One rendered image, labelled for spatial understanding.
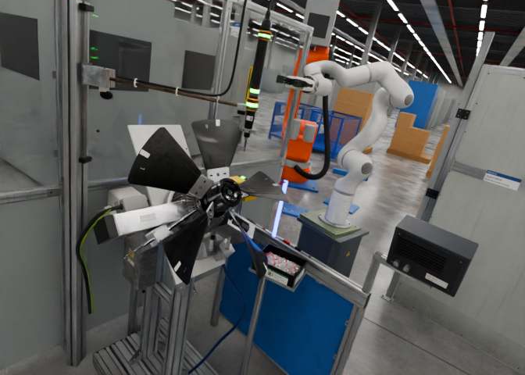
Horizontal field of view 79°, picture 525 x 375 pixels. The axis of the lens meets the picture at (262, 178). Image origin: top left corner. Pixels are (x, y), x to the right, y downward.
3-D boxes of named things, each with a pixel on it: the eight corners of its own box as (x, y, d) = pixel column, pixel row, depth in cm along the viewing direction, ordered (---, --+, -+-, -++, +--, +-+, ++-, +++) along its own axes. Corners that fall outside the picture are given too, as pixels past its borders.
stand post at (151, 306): (137, 365, 181) (152, 175, 144) (151, 356, 187) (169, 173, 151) (141, 370, 178) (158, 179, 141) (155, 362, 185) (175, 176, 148)
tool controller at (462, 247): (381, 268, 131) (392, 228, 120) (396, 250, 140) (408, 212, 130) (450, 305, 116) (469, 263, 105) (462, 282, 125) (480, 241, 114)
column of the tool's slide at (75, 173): (66, 365, 173) (60, -6, 116) (76, 352, 181) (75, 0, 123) (76, 367, 173) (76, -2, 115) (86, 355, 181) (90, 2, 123)
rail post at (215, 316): (209, 323, 219) (226, 222, 194) (214, 320, 222) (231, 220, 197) (213, 326, 217) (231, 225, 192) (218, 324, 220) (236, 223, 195)
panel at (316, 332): (217, 312, 214) (233, 225, 193) (219, 311, 215) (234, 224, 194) (320, 405, 166) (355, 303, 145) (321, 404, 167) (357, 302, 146)
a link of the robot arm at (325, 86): (314, 70, 146) (321, 88, 145) (328, 73, 156) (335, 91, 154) (300, 80, 151) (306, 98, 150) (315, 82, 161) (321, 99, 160)
